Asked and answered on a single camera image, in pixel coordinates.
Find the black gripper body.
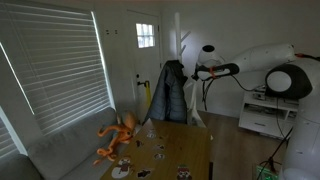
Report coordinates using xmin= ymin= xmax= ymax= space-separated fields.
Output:
xmin=199 ymin=62 xmax=241 ymax=80

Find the white wooden coat rack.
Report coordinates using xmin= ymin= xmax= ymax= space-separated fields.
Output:
xmin=173 ymin=12 xmax=208 ymax=128

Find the dark grey jacket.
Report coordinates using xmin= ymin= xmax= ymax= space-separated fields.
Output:
xmin=143 ymin=59 xmax=190 ymax=125

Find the white door with window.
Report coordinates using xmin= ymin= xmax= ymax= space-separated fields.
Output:
xmin=124 ymin=9 xmax=165 ymax=125

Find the white shelf unit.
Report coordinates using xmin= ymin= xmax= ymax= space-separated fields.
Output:
xmin=237 ymin=85 xmax=300 ymax=140

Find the light wooden table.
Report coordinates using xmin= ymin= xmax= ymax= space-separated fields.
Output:
xmin=99 ymin=118 xmax=213 ymax=180

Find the orange octopus plush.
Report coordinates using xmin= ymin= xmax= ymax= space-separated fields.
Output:
xmin=92 ymin=111 xmax=139 ymax=166

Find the black tripod stand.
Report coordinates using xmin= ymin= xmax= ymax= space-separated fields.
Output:
xmin=255 ymin=126 xmax=295 ymax=180

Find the small dark sticker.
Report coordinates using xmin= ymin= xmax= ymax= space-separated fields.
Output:
xmin=136 ymin=167 xmax=153 ymax=180

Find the green lit device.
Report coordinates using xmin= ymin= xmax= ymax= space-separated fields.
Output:
xmin=255 ymin=164 xmax=282 ymax=180

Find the snowman sticker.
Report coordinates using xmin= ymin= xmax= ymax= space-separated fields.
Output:
xmin=110 ymin=155 xmax=135 ymax=180

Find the wide white window blind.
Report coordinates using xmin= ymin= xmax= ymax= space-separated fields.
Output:
xmin=0 ymin=2 xmax=116 ymax=137

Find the grey sofa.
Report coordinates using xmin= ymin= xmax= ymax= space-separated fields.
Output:
xmin=0 ymin=106 xmax=142 ymax=180

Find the narrow white window blind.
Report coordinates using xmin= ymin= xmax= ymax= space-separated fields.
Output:
xmin=0 ymin=106 xmax=28 ymax=162

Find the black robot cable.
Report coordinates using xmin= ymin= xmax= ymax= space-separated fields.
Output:
xmin=200 ymin=73 xmax=268 ymax=112

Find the yellow item on door handle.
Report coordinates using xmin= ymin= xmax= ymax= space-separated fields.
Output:
xmin=143 ymin=80 xmax=153 ymax=108

